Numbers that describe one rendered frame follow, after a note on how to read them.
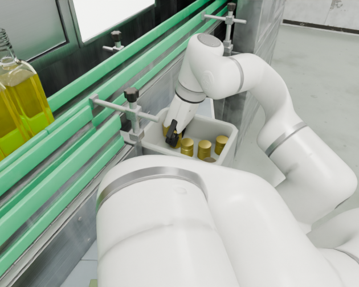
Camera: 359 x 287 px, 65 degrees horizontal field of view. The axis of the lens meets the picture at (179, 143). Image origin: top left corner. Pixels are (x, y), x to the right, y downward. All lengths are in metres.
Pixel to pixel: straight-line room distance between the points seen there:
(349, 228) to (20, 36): 0.70
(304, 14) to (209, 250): 4.02
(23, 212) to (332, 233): 0.43
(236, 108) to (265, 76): 0.93
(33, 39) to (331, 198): 0.68
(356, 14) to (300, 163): 3.72
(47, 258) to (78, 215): 0.08
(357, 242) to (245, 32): 1.09
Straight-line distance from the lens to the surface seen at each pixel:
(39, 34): 0.76
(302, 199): 0.49
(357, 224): 0.41
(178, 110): 0.65
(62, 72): 0.87
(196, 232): 0.20
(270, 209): 0.28
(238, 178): 0.28
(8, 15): 0.72
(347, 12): 4.13
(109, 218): 0.22
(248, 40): 1.35
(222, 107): 1.54
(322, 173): 0.48
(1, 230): 0.47
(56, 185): 0.50
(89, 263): 0.63
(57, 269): 0.59
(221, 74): 0.52
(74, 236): 0.57
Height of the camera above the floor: 1.30
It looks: 42 degrees down
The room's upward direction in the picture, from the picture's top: straight up
